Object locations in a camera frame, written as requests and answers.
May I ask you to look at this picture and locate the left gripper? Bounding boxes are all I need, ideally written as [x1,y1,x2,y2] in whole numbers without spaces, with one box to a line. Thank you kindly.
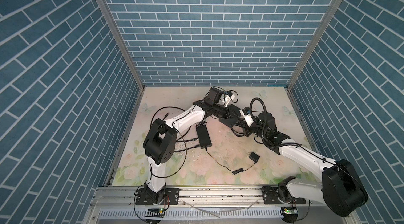
[211,104,239,119]

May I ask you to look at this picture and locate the black router box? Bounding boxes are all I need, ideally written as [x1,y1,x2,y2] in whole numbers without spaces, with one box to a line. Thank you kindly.
[218,105,247,128]

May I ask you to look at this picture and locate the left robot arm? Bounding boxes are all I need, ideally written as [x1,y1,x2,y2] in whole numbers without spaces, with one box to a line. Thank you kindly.
[143,86,239,193]

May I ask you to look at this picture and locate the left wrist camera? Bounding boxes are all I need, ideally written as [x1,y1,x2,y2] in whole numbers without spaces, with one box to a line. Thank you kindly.
[223,90,238,107]

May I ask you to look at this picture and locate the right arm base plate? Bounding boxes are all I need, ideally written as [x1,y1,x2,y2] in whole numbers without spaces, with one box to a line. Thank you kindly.
[261,185,306,205]

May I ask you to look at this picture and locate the aluminium rail frame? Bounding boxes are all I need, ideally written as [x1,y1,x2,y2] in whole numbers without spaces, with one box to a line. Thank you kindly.
[83,185,360,224]

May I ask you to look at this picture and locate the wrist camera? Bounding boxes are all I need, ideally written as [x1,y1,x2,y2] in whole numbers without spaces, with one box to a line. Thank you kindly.
[240,107,255,127]
[223,90,238,107]

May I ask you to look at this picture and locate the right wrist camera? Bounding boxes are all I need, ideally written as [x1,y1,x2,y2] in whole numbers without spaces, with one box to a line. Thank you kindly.
[240,107,255,127]

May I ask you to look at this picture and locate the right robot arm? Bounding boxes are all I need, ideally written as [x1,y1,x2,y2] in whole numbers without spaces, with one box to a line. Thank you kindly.
[238,108,369,217]

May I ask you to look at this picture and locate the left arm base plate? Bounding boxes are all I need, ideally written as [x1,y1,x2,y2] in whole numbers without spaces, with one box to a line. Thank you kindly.
[135,186,180,206]

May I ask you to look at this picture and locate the black power adapter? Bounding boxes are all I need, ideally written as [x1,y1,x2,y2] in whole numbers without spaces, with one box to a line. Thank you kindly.
[205,149,260,175]

